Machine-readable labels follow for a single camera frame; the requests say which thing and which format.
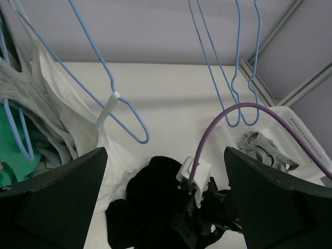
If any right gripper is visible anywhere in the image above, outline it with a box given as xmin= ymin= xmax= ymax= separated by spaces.
xmin=172 ymin=147 xmax=331 ymax=248

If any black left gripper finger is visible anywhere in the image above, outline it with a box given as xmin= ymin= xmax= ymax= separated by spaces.
xmin=1 ymin=147 xmax=107 ymax=248

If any light grey tank top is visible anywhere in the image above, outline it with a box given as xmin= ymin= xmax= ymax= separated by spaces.
xmin=239 ymin=131 xmax=299 ymax=173

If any white tank top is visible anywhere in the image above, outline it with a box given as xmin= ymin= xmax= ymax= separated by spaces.
xmin=18 ymin=11 xmax=144 ymax=213

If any black tank top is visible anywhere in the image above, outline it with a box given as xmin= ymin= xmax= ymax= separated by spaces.
xmin=105 ymin=155 xmax=226 ymax=249

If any blue hanger of black top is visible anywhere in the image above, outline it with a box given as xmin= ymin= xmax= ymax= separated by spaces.
xmin=188 ymin=0 xmax=241 ymax=127

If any blue hanger of white top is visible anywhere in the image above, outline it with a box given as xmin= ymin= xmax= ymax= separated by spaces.
xmin=15 ymin=0 xmax=150 ymax=144

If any green tank top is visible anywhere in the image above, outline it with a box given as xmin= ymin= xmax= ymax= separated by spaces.
xmin=1 ymin=104 xmax=41 ymax=187

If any grey tank top on hanger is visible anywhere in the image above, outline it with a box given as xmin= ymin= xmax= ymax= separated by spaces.
xmin=1 ymin=55 xmax=78 ymax=176

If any white plastic basket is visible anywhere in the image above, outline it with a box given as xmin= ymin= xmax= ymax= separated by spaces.
xmin=204 ymin=106 xmax=331 ymax=186

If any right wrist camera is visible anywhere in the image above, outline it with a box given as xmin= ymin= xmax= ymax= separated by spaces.
xmin=176 ymin=157 xmax=212 ymax=208

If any aluminium frame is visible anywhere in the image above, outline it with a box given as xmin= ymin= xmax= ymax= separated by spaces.
xmin=253 ymin=1 xmax=331 ymax=108

